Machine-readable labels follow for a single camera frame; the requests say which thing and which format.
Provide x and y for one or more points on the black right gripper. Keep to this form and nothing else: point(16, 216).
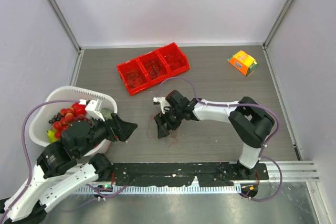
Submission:
point(163, 131)

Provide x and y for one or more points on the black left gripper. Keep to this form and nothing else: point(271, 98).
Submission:
point(124, 129)

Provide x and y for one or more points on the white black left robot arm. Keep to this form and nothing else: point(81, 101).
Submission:
point(46, 185)

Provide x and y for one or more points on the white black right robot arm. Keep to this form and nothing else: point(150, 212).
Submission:
point(253, 123)

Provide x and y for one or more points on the red apple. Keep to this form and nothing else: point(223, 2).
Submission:
point(78, 109)

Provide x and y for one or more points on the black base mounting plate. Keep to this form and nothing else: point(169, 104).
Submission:
point(208, 174)

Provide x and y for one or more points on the dark grape bunch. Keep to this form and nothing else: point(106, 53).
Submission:
point(62, 119)

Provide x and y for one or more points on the red three-compartment bin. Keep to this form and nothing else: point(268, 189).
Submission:
point(135, 77)

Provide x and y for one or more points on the yellow green pear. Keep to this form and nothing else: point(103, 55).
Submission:
point(51, 135)

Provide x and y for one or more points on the white plastic basket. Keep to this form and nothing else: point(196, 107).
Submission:
point(39, 125)

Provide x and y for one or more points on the orange green carton box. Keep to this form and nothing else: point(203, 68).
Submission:
point(243, 62)

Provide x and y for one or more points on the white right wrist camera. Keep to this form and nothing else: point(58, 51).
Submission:
point(164, 105)

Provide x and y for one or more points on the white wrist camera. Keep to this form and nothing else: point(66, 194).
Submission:
point(93, 107)
point(164, 105)

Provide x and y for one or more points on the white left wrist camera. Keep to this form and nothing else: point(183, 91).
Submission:
point(93, 107)

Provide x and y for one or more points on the white slotted cable duct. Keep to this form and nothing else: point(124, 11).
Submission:
point(193, 189)

